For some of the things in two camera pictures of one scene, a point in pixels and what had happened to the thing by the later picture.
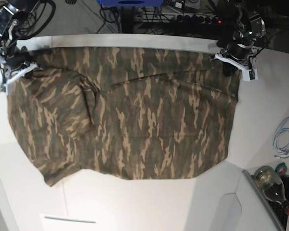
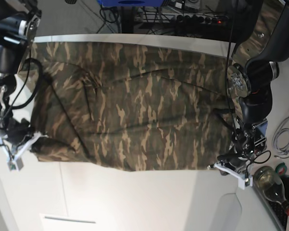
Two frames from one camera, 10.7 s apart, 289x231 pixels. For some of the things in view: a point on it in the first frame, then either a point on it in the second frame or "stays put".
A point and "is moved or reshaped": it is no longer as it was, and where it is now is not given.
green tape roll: [281, 168] stays put
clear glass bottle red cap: [272, 187] stays put
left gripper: [18, 60] to [16, 131]
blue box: [146, 3] stays put
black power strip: [191, 19] stays put
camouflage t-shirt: [134, 113] is moved or reshaped
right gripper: [239, 51] to [235, 161]
